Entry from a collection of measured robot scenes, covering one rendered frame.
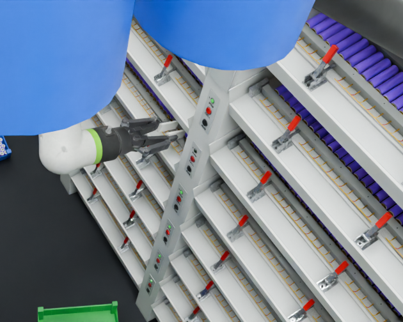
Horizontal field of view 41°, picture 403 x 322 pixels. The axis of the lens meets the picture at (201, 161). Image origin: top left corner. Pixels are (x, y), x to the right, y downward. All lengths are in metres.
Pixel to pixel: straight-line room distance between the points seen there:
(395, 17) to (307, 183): 0.89
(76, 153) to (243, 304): 0.65
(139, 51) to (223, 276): 0.70
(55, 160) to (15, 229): 1.17
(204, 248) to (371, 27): 1.42
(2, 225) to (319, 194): 1.63
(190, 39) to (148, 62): 1.39
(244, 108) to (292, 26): 1.06
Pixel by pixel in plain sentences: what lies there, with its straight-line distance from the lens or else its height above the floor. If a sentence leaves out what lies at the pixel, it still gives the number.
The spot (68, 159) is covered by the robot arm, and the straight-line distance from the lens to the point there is 1.31.
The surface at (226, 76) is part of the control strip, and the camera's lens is 1.22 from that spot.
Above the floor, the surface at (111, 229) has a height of 0.15.
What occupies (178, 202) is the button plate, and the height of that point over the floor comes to 0.80.
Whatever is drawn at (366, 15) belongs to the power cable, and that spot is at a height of 1.97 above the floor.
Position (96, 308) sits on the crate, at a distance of 2.25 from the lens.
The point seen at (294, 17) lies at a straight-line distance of 0.17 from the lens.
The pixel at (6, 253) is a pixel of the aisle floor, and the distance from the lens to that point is 2.40.
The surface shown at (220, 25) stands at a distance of 0.17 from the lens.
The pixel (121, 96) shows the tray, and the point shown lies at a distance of 1.73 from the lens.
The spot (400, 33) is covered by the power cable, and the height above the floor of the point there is 1.95.
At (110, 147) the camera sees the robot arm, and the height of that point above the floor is 1.04.
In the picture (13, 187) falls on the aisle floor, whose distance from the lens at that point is 2.58.
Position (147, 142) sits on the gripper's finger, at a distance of 1.47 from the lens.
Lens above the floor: 2.08
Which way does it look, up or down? 48 degrees down
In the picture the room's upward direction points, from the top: 20 degrees clockwise
